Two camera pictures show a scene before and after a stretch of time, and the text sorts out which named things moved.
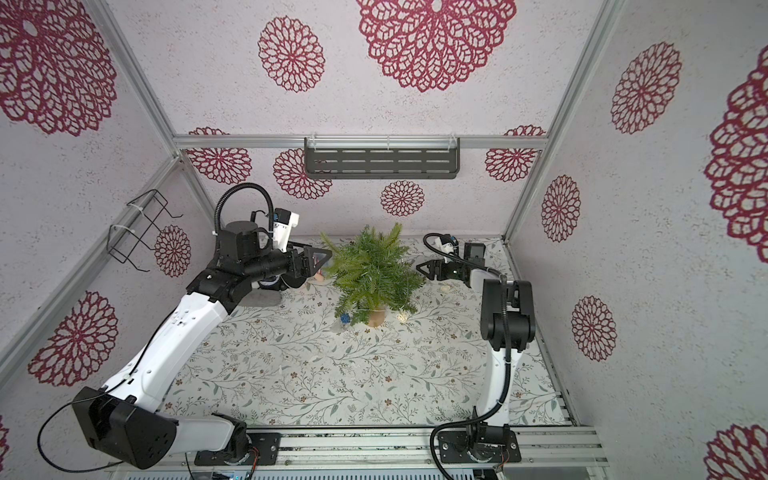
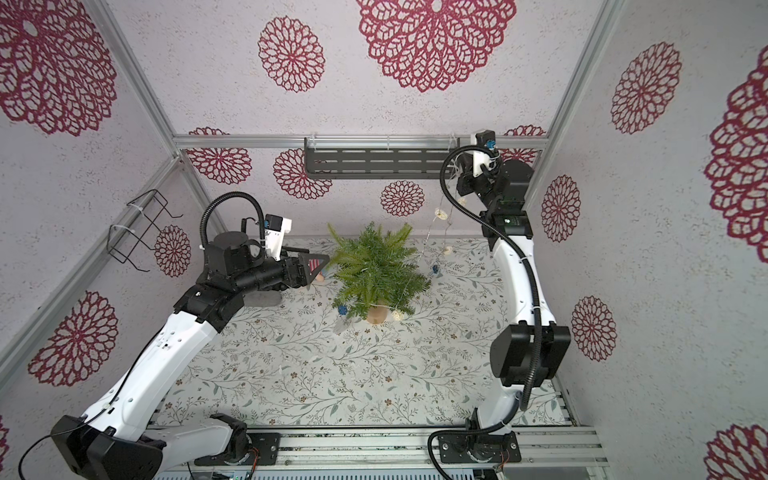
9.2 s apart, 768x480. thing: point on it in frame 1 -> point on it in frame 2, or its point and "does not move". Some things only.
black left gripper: [308, 268] does not move
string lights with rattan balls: [402, 317] -> [443, 214]
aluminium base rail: [403, 449] does not move
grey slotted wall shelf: [381, 158] does not move
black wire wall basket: [122, 241] does not move
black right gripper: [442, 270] -> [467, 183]
